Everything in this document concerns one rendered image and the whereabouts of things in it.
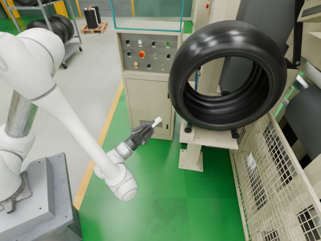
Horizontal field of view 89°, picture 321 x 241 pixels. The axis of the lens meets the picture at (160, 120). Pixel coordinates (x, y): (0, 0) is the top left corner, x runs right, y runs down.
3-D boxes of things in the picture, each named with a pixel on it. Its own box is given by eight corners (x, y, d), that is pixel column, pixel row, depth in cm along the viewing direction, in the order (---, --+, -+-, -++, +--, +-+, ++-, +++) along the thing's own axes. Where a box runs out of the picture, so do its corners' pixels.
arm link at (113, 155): (122, 152, 95) (131, 167, 86) (101, 171, 93) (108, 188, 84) (111, 143, 88) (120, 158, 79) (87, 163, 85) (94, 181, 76)
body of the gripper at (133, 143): (122, 138, 90) (134, 127, 91) (131, 148, 94) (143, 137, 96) (125, 144, 84) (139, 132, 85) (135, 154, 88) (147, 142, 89)
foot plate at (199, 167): (180, 149, 201) (180, 147, 199) (202, 152, 197) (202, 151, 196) (178, 168, 181) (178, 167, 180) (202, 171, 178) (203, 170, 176)
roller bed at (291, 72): (246, 93, 130) (262, 55, 110) (266, 95, 128) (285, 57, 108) (252, 108, 115) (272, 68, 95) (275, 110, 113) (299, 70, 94)
